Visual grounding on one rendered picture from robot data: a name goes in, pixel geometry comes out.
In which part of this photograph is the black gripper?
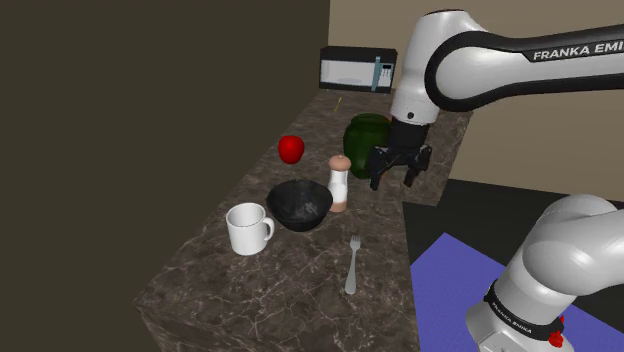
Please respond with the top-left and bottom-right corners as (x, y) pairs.
(367, 118), (434, 192)

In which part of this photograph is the green glass jar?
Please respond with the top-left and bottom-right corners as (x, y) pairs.
(342, 113), (393, 180)

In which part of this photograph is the salt shaker with tan cap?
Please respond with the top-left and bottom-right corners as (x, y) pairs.
(326, 154), (353, 214)

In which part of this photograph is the white and black microwave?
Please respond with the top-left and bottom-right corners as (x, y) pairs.
(318, 45), (399, 95)

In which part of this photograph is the black bowl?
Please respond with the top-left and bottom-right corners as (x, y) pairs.
(265, 179), (334, 233)

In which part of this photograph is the red apple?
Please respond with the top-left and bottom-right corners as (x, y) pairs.
(277, 135), (306, 165)

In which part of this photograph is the silver fork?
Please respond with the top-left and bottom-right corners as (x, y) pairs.
(343, 234), (362, 296)

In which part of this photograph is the purple robot stand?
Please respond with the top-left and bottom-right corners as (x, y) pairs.
(409, 232), (624, 352)

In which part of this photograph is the white mug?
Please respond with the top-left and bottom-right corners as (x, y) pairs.
(225, 202), (276, 257)

